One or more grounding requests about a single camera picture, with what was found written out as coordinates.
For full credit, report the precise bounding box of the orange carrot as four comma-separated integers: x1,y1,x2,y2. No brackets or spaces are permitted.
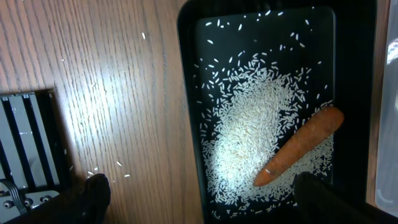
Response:
254,106,345,187

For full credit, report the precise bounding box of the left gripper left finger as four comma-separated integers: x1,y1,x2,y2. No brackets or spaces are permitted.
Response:
9,174,111,224

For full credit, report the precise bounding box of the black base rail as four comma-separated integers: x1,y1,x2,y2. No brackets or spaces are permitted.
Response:
1,90,72,223

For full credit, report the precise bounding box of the clear plastic bin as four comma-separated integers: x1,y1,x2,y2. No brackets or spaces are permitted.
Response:
375,0,397,213

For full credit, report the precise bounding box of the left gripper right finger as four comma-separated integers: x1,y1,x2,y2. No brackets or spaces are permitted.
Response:
294,172,382,224

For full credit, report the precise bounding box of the white rice pile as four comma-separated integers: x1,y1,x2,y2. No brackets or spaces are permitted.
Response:
192,9,335,218

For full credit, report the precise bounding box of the black plastic tray bin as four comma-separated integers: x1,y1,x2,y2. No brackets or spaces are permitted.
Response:
177,0,378,223

